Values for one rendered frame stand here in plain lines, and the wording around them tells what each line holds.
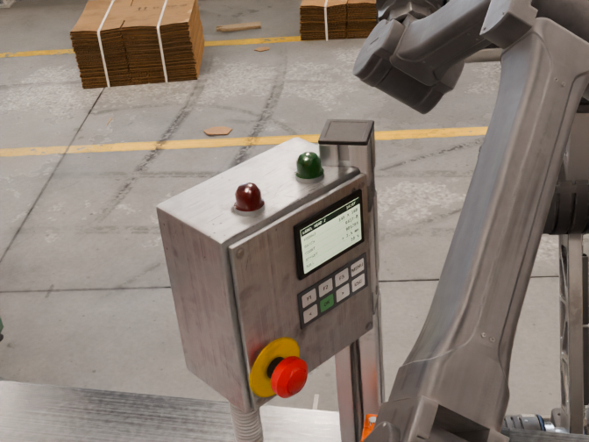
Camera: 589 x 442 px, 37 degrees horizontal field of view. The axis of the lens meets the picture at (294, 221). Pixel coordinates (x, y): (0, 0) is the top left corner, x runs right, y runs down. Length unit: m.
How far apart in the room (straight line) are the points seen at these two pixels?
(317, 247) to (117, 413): 0.83
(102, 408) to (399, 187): 2.35
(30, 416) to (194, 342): 0.78
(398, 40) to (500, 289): 0.50
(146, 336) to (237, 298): 2.31
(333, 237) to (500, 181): 0.21
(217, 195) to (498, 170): 0.26
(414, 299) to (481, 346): 2.48
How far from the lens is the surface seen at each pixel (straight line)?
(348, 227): 0.80
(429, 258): 3.27
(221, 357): 0.81
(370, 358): 0.93
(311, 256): 0.78
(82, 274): 3.42
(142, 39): 4.88
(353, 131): 0.81
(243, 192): 0.74
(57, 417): 1.58
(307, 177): 0.78
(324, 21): 5.24
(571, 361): 2.01
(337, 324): 0.86
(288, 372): 0.79
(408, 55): 1.03
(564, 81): 0.70
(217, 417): 1.50
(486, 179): 0.65
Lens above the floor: 1.86
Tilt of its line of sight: 32 degrees down
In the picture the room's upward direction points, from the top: 6 degrees counter-clockwise
